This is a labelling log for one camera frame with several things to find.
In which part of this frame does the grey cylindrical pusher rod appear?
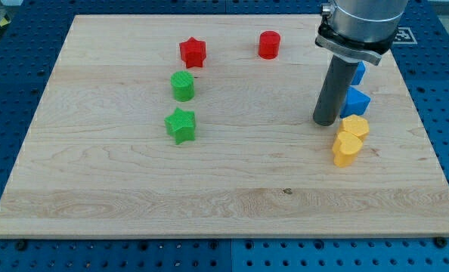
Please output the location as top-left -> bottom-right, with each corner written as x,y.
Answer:
313,55 -> 358,126

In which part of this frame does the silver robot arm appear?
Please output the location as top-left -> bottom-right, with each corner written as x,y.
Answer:
313,0 -> 407,126

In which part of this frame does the yellow hexagon block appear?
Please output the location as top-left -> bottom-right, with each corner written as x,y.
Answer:
337,114 -> 370,141

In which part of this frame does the yellow heart block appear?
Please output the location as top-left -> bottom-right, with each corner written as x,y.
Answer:
332,131 -> 364,168

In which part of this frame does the blue cube block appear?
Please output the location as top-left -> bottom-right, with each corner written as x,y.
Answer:
351,62 -> 366,85

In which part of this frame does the blue triangle block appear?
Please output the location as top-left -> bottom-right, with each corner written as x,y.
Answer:
340,87 -> 371,118

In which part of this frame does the fiducial marker tag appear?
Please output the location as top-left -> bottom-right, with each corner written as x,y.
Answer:
392,26 -> 417,45

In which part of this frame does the red cylinder block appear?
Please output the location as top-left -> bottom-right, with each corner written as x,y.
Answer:
258,30 -> 281,60

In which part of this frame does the red star block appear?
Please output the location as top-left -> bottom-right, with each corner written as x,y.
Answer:
179,37 -> 206,68

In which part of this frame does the green cylinder block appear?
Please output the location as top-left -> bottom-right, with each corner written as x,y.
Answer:
170,71 -> 194,102

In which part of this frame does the green star block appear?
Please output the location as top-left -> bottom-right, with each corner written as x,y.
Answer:
164,107 -> 196,144

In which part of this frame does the wooden board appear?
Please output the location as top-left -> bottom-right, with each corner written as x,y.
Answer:
0,15 -> 449,240

